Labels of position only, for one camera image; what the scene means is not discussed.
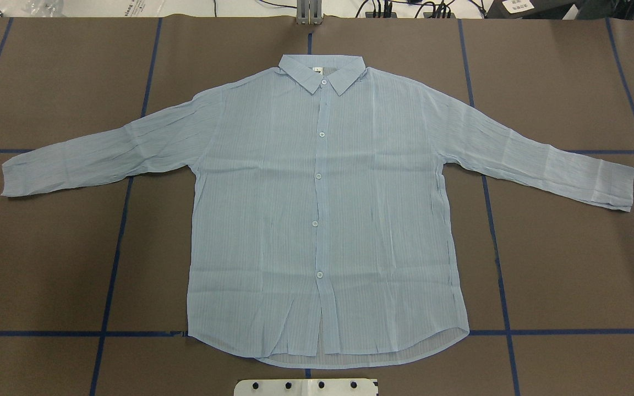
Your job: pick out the light blue button shirt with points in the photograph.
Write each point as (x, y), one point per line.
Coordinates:
(321, 226)

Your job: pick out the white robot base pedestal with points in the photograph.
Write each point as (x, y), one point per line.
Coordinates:
(308, 386)

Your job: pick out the grey aluminium frame post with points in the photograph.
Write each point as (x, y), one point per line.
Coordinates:
(309, 12)

